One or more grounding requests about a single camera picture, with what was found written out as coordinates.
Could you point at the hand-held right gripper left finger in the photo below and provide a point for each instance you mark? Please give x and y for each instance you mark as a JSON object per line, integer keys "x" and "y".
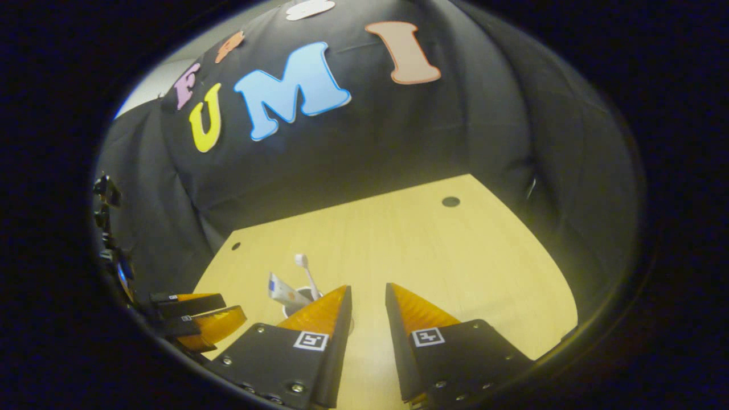
{"x": 339, "y": 347}

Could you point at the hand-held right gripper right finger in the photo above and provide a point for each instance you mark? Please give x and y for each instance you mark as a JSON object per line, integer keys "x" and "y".
{"x": 398, "y": 347}

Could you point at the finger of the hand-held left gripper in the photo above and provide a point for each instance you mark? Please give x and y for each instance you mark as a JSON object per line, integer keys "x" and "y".
{"x": 196, "y": 303}
{"x": 219, "y": 324}

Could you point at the white and blue toothpaste tube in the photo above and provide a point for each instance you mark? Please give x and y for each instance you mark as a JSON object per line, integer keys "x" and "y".
{"x": 283, "y": 290}

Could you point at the white toothbrush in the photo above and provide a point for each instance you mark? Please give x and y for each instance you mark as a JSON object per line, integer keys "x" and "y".
{"x": 308, "y": 276}

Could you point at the light wooden desktop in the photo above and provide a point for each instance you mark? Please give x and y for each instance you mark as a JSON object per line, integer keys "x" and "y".
{"x": 455, "y": 256}

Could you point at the black backdrop cloth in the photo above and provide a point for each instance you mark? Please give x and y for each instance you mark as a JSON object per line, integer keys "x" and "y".
{"x": 398, "y": 131}

